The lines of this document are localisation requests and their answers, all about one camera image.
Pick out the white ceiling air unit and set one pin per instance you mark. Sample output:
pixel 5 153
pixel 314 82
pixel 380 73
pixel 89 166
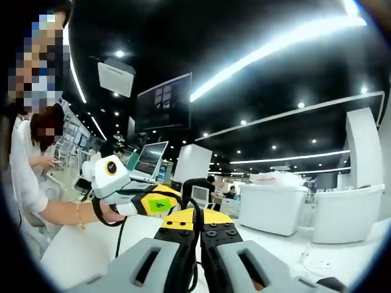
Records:
pixel 116 77

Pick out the silver open laptop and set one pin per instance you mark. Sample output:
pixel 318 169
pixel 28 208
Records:
pixel 151 158

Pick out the person's left hand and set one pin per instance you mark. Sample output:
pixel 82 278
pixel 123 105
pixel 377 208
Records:
pixel 108 213

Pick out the white desktop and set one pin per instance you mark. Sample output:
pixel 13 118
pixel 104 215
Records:
pixel 85 244

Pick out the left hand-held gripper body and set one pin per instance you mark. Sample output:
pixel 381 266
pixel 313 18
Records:
pixel 107 177

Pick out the small white storage box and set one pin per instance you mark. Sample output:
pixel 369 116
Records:
pixel 345 213

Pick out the hanging black monitor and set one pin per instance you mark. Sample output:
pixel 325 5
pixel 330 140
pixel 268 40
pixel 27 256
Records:
pixel 165 107

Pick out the large white storage box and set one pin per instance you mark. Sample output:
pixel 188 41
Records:
pixel 268 207

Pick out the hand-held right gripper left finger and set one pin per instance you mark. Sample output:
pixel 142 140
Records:
pixel 171 244

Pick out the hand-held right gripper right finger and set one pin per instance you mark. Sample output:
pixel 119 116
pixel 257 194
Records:
pixel 226 253

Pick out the small white monitor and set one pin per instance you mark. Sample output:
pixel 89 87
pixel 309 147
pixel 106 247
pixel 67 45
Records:
pixel 200 195

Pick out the person's white shirt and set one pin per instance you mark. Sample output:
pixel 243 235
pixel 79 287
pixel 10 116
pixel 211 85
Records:
pixel 27 183

